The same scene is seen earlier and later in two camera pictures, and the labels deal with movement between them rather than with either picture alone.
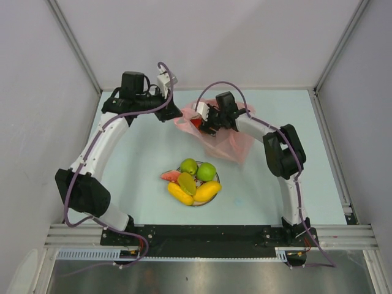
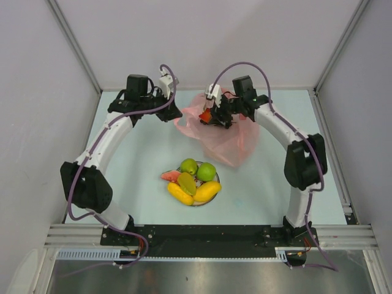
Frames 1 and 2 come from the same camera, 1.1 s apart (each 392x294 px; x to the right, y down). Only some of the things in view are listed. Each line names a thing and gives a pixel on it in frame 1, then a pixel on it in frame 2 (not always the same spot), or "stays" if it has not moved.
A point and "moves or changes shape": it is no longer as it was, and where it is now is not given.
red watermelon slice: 171,176 stays
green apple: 206,172 stays
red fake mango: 197,122 moves or changes shape
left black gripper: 169,112 stays
